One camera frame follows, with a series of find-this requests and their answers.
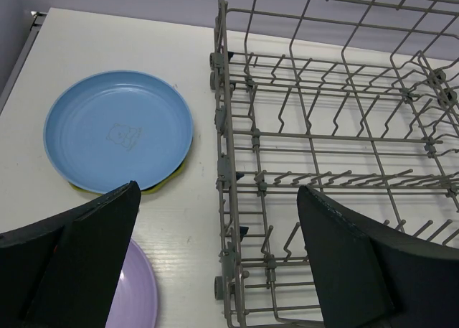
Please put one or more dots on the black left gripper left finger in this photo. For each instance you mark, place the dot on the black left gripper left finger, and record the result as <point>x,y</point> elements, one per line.
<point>63,271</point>

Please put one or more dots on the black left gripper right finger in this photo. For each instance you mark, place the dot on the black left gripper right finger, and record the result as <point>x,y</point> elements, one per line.
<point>367,274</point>

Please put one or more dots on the lilac plastic plate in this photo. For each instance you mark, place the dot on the lilac plastic plate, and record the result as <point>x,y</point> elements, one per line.
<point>135,303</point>

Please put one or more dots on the green polka-dot plate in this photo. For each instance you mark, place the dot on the green polka-dot plate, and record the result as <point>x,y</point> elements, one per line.
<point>150,190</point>

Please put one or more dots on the blue plastic plate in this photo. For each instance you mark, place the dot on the blue plastic plate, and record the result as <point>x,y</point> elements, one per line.
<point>115,127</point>

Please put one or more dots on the grey wire dish rack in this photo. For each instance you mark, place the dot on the grey wire dish rack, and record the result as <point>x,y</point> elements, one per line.
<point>357,99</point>

